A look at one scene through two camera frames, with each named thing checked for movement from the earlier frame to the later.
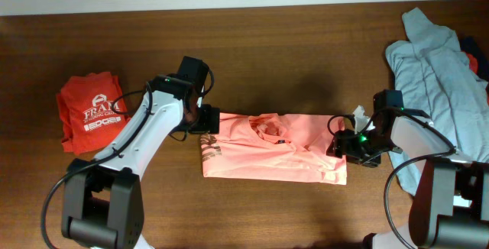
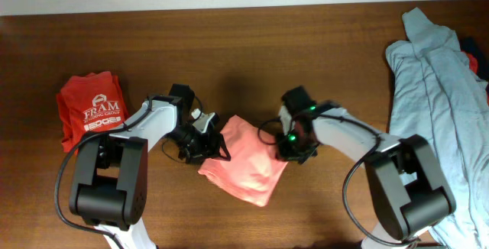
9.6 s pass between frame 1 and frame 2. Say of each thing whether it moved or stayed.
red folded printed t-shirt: stayed
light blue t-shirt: stayed
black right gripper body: moved
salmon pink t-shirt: moved
